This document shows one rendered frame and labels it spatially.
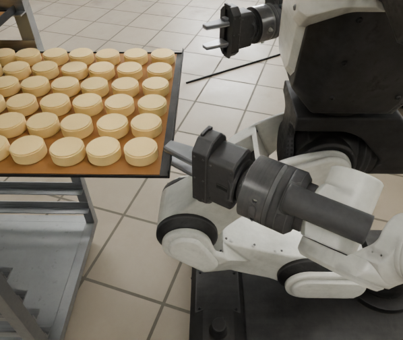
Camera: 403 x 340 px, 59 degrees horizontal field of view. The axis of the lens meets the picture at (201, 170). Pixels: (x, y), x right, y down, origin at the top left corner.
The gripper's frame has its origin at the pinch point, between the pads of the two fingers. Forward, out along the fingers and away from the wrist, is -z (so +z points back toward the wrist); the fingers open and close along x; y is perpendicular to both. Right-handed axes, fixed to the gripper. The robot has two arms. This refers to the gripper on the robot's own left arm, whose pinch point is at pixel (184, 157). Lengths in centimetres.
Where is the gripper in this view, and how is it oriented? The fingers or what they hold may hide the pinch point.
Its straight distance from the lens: 53.4
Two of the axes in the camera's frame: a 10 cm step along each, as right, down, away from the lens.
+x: 0.0, -7.3, -6.8
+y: -5.2, 5.8, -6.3
